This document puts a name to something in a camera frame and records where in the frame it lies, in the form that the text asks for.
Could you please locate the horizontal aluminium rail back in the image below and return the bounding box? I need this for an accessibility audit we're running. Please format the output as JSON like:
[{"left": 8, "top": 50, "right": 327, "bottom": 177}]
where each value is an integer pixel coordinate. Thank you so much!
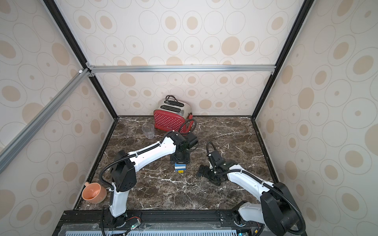
[{"left": 89, "top": 65, "right": 276, "bottom": 73}]

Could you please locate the clear plastic cup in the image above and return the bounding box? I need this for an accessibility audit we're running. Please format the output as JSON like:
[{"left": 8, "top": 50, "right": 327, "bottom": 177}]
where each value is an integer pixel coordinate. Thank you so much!
[{"left": 142, "top": 124, "right": 155, "bottom": 139}]

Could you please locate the red polka dot toaster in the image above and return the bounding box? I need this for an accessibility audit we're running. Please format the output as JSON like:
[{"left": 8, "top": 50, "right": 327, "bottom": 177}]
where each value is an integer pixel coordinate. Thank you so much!
[{"left": 154, "top": 95, "right": 193, "bottom": 131}]

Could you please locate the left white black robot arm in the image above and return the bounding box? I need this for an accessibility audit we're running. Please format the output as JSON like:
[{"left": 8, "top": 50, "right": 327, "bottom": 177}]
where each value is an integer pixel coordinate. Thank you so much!
[{"left": 99, "top": 119, "right": 198, "bottom": 218}]

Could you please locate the diagonal aluminium rail left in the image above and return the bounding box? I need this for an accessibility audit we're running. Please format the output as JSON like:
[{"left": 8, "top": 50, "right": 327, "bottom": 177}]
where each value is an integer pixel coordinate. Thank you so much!
[{"left": 1, "top": 68, "right": 89, "bottom": 172}]

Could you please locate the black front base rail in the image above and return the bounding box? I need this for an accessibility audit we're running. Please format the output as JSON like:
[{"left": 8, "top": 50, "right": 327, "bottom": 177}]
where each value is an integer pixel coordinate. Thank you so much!
[{"left": 53, "top": 208, "right": 308, "bottom": 236}]

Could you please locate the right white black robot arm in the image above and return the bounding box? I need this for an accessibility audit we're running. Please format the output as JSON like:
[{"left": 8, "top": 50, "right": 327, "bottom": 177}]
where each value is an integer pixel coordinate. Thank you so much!
[{"left": 197, "top": 149, "right": 306, "bottom": 236}]

